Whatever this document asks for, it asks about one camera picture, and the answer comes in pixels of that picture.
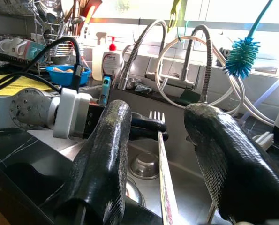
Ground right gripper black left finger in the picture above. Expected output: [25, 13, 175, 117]
[55, 99, 133, 225]

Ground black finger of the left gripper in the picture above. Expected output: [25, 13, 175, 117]
[128, 127, 170, 142]
[129, 112, 167, 132]

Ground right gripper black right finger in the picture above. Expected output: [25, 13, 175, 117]
[183, 103, 279, 225]

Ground deep steel bowl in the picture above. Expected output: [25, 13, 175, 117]
[125, 175, 146, 207]

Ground steel fork patterned handle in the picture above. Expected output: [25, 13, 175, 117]
[148, 111, 179, 225]

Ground steel kitchen sink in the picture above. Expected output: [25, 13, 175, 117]
[28, 84, 248, 225]

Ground small steel bowl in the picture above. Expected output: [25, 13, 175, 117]
[125, 77, 142, 90]
[129, 152, 160, 180]

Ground dark scrubber pad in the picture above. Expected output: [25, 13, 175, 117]
[134, 84, 153, 93]

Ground white ribbed plastic piece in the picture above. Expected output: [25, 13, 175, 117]
[251, 131, 275, 150]

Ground flexible steel spray faucet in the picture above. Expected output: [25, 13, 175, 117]
[117, 20, 167, 91]

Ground blue plastic bowl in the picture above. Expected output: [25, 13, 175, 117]
[45, 65, 92, 86]

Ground green black sponge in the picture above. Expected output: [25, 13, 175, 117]
[176, 89, 202, 104]

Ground orange food scraps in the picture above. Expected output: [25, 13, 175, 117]
[52, 67, 75, 74]

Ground white soap pump bottle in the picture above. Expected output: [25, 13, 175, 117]
[102, 36, 123, 80]

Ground white spray bottle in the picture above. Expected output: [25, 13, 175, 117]
[92, 32, 107, 82]

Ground steel gooseneck tap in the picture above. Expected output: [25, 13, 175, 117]
[145, 24, 213, 104]

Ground yellow dish cloth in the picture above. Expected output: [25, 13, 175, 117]
[0, 74, 53, 96]

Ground teal mug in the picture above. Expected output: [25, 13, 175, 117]
[24, 41, 46, 60]

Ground white mug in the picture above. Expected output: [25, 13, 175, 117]
[11, 38, 29, 56]
[0, 38, 12, 54]

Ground wooden spatula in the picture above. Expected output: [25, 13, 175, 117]
[75, 0, 88, 26]

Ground teal bottle brush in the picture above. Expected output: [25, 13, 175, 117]
[223, 0, 275, 79]

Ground green hanging utensil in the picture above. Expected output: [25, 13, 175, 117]
[166, 0, 188, 32]

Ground wooden spoon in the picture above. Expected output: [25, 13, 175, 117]
[60, 0, 75, 19]

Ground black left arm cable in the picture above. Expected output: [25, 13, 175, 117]
[0, 37, 83, 95]

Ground clear hose loop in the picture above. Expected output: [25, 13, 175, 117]
[157, 35, 277, 126]

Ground steel wire cutlery basket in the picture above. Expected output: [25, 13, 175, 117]
[44, 32, 83, 58]

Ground teal cord tie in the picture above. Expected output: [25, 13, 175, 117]
[175, 20, 189, 43]

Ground orange handled utensil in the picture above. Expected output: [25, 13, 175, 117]
[84, 5, 97, 24]

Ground steel wire dish rack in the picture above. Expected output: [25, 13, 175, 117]
[0, 0, 88, 71]

